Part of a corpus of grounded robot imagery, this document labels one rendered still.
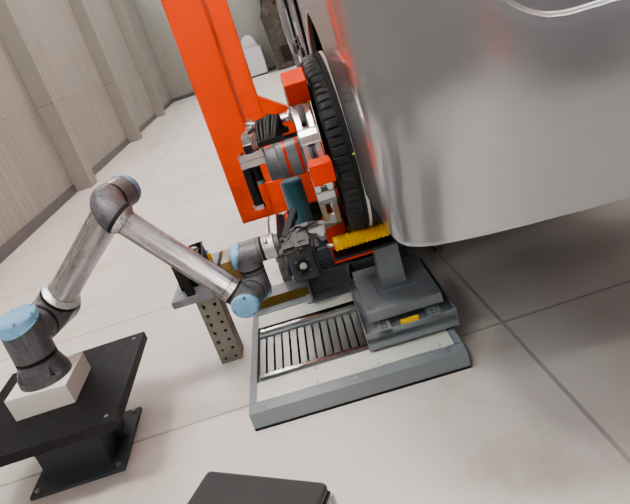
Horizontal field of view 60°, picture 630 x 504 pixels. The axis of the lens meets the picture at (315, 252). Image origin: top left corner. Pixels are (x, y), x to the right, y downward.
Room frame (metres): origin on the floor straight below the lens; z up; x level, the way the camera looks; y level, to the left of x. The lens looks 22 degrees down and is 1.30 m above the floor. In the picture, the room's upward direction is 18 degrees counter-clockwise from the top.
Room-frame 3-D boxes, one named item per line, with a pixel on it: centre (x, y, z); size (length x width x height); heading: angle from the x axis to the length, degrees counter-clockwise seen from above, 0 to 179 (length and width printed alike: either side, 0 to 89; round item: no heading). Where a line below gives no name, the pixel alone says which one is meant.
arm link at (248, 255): (1.82, 0.23, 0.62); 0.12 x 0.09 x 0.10; 88
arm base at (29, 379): (1.85, 1.10, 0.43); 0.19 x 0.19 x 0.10
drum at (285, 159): (2.04, -0.03, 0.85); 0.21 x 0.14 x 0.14; 88
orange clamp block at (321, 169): (1.72, -0.10, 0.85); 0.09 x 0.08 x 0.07; 178
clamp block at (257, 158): (1.87, 0.11, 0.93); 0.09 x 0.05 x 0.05; 88
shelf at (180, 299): (2.21, 0.51, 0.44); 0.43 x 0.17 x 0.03; 178
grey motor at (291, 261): (2.35, -0.07, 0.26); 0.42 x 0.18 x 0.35; 88
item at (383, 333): (2.03, -0.27, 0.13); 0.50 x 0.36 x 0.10; 178
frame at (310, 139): (2.04, -0.10, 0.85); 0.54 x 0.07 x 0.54; 178
